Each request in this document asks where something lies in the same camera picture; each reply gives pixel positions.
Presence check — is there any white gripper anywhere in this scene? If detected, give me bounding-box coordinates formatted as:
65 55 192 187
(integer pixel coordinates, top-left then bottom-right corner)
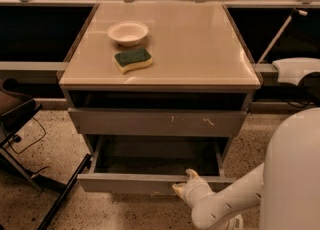
172 169 213 208

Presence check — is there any grey drawer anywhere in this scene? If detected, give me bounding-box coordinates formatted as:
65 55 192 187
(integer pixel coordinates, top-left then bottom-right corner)
68 108 247 137
78 136 234 195

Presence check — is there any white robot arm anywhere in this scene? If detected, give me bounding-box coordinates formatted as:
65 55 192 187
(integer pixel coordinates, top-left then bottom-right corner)
173 108 320 230

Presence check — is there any grey top drawer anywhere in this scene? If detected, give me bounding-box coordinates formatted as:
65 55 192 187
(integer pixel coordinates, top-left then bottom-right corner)
68 108 247 137

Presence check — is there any grey drawer cabinet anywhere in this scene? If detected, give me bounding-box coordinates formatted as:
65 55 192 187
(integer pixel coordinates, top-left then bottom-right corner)
60 2 261 151

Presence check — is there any green yellow sponge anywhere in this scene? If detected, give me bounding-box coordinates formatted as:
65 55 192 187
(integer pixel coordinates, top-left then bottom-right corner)
114 47 153 74

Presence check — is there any white chair armrest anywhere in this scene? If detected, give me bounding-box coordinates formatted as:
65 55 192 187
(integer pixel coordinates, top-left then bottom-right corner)
272 57 320 86

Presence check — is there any white bowl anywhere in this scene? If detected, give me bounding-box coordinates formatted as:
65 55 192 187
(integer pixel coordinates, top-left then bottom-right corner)
107 21 149 47

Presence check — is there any black chair left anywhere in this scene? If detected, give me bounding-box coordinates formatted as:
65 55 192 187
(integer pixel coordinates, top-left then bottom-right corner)
0 77 94 230

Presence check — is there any black floor cable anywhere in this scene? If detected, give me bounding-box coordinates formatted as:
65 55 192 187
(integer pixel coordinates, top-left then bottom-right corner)
7 116 48 155

